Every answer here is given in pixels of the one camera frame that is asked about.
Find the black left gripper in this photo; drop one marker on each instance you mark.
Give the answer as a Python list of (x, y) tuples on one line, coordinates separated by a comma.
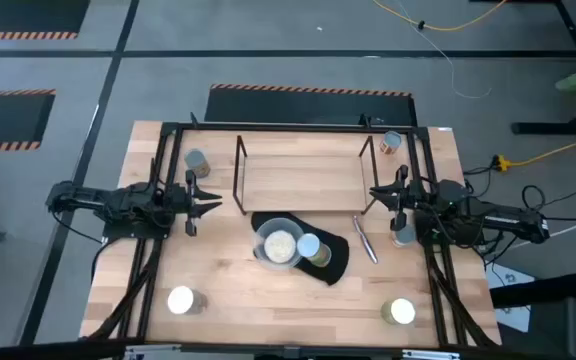
[(190, 205)]

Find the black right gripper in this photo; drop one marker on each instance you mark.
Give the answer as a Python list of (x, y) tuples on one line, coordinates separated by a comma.
[(408, 200)]

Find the tomatoes label tin can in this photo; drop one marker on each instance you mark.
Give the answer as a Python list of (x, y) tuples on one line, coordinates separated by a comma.
[(196, 161)]

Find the teal orange-slices print can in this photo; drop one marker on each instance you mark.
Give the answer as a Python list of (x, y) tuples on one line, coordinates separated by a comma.
[(406, 236)]

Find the orange white label can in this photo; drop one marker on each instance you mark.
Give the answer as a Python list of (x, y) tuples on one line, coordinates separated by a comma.
[(391, 140)]

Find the tall green peach can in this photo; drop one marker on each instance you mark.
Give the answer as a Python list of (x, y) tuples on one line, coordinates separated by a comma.
[(308, 245)]

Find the dark label tin can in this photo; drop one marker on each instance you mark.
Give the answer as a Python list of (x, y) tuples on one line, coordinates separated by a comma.
[(180, 300)]

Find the yellow-green label tin can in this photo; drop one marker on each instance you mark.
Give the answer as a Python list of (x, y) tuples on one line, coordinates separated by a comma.
[(402, 311)]

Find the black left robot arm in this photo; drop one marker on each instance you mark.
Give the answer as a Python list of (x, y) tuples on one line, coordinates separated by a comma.
[(118, 200)]

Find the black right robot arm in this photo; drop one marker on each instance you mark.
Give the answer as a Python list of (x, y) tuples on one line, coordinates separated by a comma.
[(498, 217)]

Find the silver metal pen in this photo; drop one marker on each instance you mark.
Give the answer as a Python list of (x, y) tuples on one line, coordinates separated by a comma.
[(365, 241)]

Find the clear plastic bowl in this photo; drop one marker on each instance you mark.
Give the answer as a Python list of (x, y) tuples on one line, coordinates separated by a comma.
[(261, 240)]

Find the white rice heap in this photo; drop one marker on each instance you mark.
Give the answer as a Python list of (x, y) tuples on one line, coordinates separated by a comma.
[(279, 246)]

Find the black floor mat striped edge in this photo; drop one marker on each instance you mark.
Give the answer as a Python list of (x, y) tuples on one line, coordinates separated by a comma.
[(308, 107), (3, 120), (23, 15)]

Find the white paper sheet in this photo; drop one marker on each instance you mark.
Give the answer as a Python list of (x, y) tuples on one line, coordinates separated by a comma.
[(510, 280)]

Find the green object on floor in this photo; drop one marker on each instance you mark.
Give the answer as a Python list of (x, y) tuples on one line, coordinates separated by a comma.
[(575, 81)]

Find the black furniture piece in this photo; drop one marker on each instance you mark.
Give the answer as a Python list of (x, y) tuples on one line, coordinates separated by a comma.
[(568, 330)]

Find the black aluminium table frame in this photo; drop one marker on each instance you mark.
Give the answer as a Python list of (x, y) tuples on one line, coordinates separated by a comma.
[(318, 128)]

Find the silver metal bracket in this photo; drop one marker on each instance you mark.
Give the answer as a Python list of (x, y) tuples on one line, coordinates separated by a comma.
[(153, 352), (430, 355)]

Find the black desk frame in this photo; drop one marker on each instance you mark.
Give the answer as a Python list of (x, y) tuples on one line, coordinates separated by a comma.
[(558, 128)]

